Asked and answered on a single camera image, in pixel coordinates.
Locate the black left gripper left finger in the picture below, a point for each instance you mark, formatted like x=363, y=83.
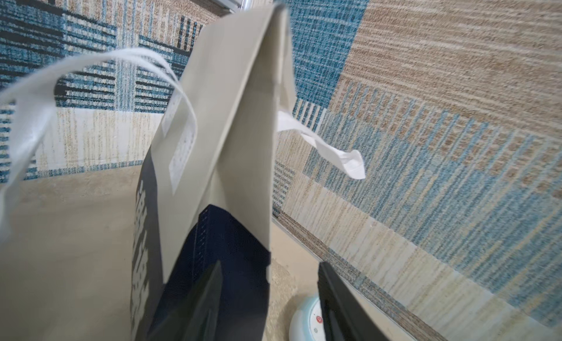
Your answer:
x=195, y=317

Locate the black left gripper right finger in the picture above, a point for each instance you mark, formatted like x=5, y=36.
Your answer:
x=343, y=316

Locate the white round clock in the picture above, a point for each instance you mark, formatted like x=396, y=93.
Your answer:
x=307, y=321

